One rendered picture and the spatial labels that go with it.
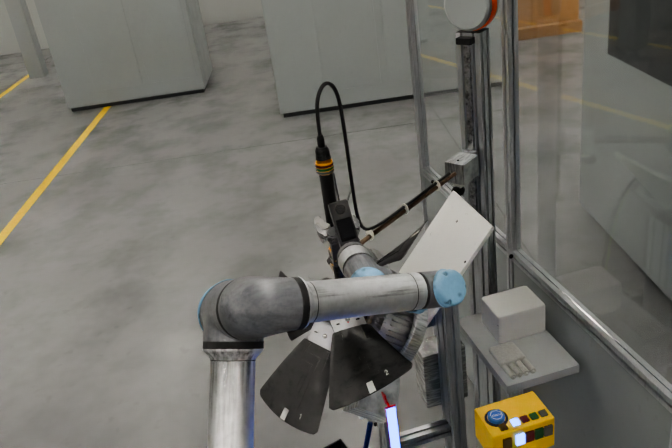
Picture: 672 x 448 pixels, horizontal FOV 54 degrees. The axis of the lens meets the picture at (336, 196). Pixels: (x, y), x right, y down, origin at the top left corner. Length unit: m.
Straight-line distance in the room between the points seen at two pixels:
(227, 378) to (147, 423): 2.29
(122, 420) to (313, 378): 1.85
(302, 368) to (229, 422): 0.67
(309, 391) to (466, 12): 1.18
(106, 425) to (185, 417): 0.40
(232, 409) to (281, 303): 0.23
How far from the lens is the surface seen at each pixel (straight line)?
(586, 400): 2.31
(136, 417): 3.61
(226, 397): 1.28
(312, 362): 1.92
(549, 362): 2.18
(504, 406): 1.73
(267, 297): 1.17
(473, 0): 2.04
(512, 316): 2.19
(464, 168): 2.10
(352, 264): 1.44
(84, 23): 9.00
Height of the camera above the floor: 2.26
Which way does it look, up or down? 25 degrees down
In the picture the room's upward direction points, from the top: 8 degrees counter-clockwise
